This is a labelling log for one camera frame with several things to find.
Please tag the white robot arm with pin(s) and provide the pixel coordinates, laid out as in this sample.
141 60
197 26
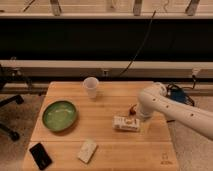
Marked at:
153 98

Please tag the green ceramic bowl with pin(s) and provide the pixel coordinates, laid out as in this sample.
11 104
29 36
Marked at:
59 115

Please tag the white plastic cup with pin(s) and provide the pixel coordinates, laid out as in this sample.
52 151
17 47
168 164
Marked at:
90 84

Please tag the brown sausage-shaped object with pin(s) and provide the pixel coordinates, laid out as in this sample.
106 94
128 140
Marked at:
132 110

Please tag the black smartphone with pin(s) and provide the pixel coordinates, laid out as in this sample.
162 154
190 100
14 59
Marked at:
40 156

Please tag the black office chair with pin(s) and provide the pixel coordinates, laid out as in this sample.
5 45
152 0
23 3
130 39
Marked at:
18 99

